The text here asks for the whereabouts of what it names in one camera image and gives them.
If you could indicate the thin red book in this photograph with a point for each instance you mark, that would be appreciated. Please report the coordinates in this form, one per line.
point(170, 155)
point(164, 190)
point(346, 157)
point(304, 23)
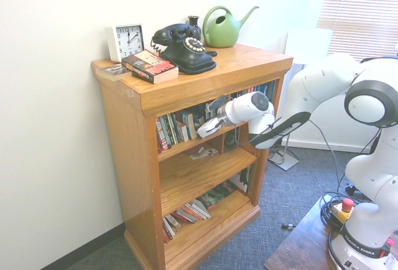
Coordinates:
point(167, 232)

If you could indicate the white floor lamp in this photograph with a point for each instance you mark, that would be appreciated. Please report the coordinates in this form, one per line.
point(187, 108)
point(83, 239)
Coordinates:
point(308, 46)

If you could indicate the green plastic watering can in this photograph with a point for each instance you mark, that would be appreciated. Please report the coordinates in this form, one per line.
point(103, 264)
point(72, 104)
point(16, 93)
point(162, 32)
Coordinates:
point(220, 33)

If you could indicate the window blinds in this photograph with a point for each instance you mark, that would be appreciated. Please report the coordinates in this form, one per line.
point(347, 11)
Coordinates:
point(367, 8)

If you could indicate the red emergency stop button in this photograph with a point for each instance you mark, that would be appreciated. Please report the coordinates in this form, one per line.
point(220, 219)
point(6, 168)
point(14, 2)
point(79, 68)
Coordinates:
point(347, 203)

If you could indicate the small black vase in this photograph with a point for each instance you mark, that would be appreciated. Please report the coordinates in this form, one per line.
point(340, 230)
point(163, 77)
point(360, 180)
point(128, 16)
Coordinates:
point(193, 22)

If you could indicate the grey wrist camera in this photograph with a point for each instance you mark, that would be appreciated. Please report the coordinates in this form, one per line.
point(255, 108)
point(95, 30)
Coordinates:
point(217, 103)

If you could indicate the orange spine book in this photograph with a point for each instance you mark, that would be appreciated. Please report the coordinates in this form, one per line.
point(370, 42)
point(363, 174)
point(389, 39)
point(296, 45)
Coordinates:
point(247, 91)

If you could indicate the red spine book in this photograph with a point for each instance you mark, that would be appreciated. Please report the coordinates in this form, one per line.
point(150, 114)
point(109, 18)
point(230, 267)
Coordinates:
point(160, 136)

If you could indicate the teal cover leaning book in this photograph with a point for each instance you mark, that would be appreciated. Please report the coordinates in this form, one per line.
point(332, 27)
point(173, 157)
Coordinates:
point(186, 125)

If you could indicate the small black plug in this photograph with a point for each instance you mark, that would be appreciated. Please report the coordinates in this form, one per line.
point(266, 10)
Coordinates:
point(287, 226)

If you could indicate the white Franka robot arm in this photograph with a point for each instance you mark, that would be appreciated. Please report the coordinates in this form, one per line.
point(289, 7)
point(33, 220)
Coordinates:
point(320, 80)

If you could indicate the dark wooden table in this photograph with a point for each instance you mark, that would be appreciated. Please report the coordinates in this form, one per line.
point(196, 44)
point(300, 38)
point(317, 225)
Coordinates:
point(298, 245)

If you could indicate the green spine book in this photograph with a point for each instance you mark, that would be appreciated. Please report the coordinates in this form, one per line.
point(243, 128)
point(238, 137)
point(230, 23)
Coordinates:
point(170, 131)

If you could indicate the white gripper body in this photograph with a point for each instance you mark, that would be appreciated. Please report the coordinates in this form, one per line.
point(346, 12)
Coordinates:
point(211, 127)

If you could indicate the blue Thailand guide book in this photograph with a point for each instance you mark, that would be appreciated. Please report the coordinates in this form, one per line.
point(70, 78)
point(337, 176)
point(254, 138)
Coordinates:
point(264, 89)

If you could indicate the white orange slim book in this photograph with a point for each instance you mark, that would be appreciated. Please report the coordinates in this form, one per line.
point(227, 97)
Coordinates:
point(192, 211)

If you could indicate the small dark paperback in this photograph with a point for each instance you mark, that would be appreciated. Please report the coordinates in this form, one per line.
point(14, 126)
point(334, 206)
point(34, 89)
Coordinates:
point(112, 71)

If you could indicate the thick red black paperback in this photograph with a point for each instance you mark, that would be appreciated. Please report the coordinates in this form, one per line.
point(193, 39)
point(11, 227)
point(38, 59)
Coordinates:
point(149, 66)

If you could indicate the small dark speaker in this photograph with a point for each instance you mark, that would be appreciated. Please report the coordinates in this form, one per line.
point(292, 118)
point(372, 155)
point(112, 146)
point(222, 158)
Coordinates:
point(230, 142)

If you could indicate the white square clock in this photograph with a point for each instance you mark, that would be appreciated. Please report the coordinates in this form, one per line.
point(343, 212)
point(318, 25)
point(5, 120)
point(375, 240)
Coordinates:
point(124, 41)

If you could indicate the large white grey book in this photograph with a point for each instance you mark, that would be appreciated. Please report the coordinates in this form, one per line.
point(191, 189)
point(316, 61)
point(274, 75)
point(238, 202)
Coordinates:
point(172, 221)

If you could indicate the oak wooden bookshelf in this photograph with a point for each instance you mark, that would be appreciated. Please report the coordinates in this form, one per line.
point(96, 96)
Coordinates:
point(133, 158)

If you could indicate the dark green cover book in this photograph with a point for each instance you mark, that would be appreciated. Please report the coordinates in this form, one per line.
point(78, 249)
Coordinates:
point(217, 197)

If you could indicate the loose paper cards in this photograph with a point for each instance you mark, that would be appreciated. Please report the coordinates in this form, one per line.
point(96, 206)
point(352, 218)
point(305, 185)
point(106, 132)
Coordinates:
point(202, 155)

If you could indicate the white book with figures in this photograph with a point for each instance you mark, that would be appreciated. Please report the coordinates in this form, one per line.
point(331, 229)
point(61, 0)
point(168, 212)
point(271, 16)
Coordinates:
point(244, 179)

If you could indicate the black rotary telephone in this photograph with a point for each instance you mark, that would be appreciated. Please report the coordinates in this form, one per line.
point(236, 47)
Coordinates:
point(186, 58)

